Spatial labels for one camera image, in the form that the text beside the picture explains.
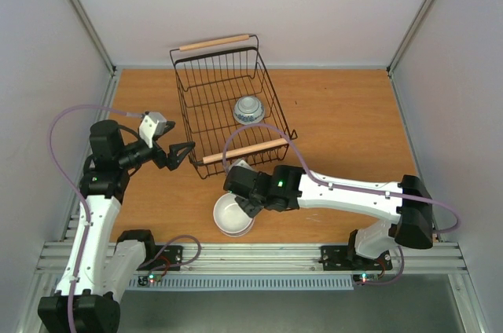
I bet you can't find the plain white bowl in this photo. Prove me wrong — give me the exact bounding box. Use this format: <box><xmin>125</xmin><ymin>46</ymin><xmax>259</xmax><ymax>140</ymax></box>
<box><xmin>213</xmin><ymin>193</ymin><xmax>255</xmax><ymax>237</ymax></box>

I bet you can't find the blue floral porcelain bowl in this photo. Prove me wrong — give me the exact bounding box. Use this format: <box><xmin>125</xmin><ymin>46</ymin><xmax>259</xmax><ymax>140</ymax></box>
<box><xmin>233</xmin><ymin>96</ymin><xmax>266</xmax><ymax>125</ymax></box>

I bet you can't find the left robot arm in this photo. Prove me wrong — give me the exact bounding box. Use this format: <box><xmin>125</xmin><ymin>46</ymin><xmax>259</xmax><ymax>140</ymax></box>
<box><xmin>38</xmin><ymin>112</ymin><xmax>195</xmax><ymax>332</ymax></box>

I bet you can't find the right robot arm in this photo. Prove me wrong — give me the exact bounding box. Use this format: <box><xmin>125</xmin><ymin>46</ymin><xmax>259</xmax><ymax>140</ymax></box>
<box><xmin>223</xmin><ymin>165</ymin><xmax>433</xmax><ymax>270</ymax></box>

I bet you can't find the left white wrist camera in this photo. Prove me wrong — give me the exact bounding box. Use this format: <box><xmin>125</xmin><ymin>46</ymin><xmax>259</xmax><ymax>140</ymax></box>
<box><xmin>138</xmin><ymin>112</ymin><xmax>167</xmax><ymax>148</ymax></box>

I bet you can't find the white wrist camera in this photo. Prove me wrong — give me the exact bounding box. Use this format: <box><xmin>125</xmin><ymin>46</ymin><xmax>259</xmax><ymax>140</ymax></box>
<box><xmin>229</xmin><ymin>159</ymin><xmax>254</xmax><ymax>170</ymax></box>
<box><xmin>138</xmin><ymin>112</ymin><xmax>167</xmax><ymax>148</ymax></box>

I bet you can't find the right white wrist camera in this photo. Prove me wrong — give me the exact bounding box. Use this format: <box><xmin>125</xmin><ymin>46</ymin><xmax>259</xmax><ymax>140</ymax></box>
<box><xmin>229</xmin><ymin>159</ymin><xmax>254</xmax><ymax>170</ymax></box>

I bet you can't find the black wire dish rack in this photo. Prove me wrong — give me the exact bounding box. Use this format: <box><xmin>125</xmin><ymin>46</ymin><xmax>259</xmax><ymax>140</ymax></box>
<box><xmin>170</xmin><ymin>34</ymin><xmax>298</xmax><ymax>179</ymax></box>

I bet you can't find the aluminium mounting rail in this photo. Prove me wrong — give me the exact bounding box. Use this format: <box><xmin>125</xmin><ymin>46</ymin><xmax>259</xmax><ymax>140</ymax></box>
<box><xmin>35</xmin><ymin>241</ymin><xmax>468</xmax><ymax>276</ymax></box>

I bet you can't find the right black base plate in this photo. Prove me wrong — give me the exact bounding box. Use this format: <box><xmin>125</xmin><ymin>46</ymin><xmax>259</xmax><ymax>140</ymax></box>
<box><xmin>318</xmin><ymin>245</ymin><xmax>393</xmax><ymax>272</ymax></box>

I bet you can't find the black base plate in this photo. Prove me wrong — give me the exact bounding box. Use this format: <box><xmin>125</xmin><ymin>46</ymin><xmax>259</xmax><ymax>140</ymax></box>
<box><xmin>318</xmin><ymin>245</ymin><xmax>393</xmax><ymax>272</ymax></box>
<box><xmin>138</xmin><ymin>245</ymin><xmax>183</xmax><ymax>271</ymax></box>

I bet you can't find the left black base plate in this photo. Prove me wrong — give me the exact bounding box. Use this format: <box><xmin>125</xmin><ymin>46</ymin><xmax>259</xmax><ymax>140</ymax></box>
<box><xmin>138</xmin><ymin>245</ymin><xmax>183</xmax><ymax>271</ymax></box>

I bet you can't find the blue slotted cable duct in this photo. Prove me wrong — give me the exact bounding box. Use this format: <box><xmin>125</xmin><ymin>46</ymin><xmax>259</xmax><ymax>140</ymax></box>
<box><xmin>126</xmin><ymin>273</ymin><xmax>354</xmax><ymax>292</ymax></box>

